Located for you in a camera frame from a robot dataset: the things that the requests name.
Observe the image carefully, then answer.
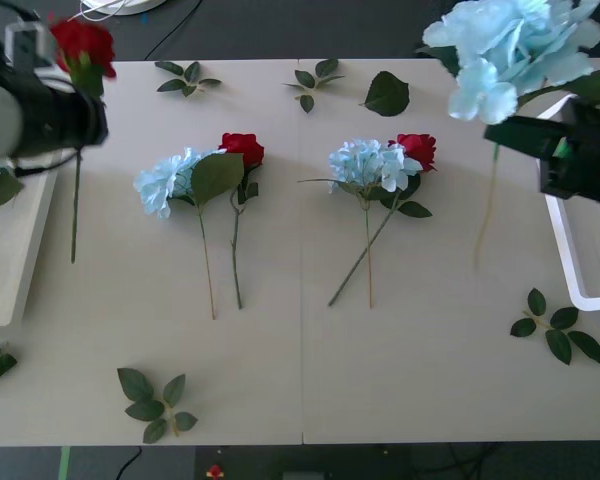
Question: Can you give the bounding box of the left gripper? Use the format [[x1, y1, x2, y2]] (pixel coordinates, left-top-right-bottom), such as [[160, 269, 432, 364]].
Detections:
[[42, 89, 110, 151]]

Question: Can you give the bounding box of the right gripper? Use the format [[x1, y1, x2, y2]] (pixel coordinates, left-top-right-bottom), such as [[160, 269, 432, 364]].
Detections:
[[482, 99, 600, 211]]

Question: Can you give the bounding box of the red artificial rose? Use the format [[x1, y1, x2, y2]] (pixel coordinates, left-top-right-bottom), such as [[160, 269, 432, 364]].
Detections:
[[327, 132, 439, 308], [217, 132, 266, 311], [48, 17, 119, 265]]

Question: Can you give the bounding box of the white round object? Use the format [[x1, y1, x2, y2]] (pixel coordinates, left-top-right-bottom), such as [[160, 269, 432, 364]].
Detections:
[[79, 0, 166, 16]]

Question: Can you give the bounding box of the large single green leaf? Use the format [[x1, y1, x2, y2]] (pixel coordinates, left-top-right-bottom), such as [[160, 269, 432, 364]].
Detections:
[[358, 70, 411, 118]]

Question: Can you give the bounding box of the shallow white box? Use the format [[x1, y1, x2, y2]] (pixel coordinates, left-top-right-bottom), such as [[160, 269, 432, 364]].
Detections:
[[537, 92, 600, 312], [0, 149, 61, 327]]

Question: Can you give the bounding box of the green tape strip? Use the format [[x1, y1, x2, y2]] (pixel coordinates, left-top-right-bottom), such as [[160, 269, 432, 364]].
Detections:
[[57, 444, 74, 480]]

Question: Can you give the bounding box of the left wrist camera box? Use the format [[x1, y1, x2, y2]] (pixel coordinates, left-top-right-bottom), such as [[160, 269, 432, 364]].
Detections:
[[3, 20, 49, 69]]

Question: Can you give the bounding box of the black floor cable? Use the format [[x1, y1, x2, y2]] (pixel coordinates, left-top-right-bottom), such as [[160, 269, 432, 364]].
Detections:
[[117, 446, 142, 480]]

